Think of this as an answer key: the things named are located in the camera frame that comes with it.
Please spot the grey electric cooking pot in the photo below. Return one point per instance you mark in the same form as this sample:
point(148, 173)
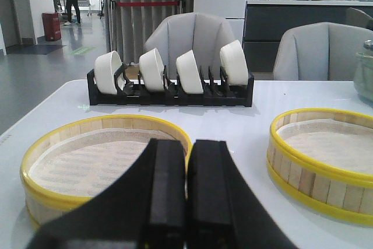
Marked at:
point(363, 74)

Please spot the dark counter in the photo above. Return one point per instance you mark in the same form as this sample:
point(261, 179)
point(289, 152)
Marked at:
point(267, 21)

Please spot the grey chair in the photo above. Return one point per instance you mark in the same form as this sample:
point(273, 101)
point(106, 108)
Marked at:
point(202, 33)
point(320, 51)

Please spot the red bin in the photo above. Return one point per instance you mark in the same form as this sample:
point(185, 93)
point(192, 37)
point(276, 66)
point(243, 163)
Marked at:
point(51, 25)

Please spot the black dish rack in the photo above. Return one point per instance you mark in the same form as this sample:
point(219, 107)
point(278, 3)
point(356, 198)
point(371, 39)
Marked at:
point(214, 94)

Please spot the right grey chair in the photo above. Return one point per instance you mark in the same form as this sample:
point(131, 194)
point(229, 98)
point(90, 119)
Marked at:
point(320, 51)

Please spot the left grey chair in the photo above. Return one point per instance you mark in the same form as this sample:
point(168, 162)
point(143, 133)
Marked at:
point(202, 33)

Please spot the white bowl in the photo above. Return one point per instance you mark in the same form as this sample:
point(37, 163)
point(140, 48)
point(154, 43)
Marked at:
point(233, 61)
point(151, 67)
point(105, 67)
point(188, 73)

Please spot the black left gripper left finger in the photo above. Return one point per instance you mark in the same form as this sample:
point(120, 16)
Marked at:
point(144, 208)

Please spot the bamboo steamer tray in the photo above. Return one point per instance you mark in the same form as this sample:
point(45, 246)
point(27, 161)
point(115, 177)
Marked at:
point(71, 164)
point(322, 157)

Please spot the red barrier belt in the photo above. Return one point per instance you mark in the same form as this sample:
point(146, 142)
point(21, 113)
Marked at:
point(178, 3)

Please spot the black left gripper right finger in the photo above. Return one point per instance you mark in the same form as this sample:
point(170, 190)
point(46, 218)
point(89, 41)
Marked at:
point(222, 211)

